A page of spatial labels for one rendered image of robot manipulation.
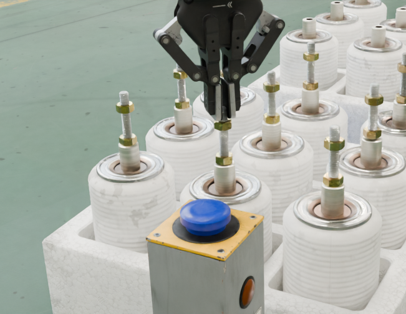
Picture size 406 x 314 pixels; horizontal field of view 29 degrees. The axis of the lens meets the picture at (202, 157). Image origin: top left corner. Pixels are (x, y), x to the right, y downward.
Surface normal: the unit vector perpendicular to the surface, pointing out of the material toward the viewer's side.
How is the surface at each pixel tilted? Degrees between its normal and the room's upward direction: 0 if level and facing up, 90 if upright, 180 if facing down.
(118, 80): 0
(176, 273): 90
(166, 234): 0
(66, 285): 90
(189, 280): 90
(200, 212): 0
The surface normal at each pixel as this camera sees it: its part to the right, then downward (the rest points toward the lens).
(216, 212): 0.00, -0.89
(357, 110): -0.52, 0.38
